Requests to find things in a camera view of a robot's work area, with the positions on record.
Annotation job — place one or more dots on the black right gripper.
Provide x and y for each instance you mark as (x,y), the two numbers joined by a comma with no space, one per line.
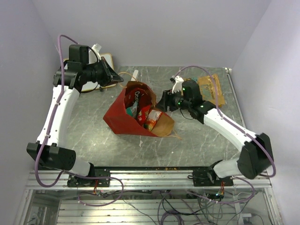
(166,101)

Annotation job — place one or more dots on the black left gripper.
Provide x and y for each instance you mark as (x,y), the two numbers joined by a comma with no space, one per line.
(113,77)

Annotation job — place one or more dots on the red rice cracker mix bag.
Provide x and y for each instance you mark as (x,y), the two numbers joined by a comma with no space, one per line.
(143,114)

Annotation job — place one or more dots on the red Doritos bag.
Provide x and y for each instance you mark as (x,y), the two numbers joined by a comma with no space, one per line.
(133,96)

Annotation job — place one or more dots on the red paper bag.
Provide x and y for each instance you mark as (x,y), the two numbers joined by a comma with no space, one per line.
(121,123)

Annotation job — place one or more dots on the gold foil snack packet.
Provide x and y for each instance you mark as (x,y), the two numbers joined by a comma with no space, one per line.
(207,89)

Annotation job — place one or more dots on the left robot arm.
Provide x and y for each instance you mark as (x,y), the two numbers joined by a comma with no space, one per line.
(50,150)

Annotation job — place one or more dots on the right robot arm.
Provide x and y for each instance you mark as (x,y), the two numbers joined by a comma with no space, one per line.
(255,150)

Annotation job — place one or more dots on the colourful striped snack packet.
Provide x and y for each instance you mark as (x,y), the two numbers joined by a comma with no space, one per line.
(152,119)

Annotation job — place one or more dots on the white marker eraser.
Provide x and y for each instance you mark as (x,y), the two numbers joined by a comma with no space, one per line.
(135,75)

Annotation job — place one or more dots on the small whiteboard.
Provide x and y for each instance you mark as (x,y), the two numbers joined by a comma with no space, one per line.
(76,75)

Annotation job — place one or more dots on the teal snack packet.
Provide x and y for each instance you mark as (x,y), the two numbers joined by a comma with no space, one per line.
(132,110)

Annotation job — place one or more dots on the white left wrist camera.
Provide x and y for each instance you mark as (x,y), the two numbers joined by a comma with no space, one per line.
(96,51)

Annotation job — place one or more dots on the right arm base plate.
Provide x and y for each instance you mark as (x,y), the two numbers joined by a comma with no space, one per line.
(203,178)

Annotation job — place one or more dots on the aluminium rail frame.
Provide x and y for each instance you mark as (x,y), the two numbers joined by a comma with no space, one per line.
(134,178)

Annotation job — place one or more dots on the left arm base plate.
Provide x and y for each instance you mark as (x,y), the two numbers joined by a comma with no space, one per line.
(76,182)

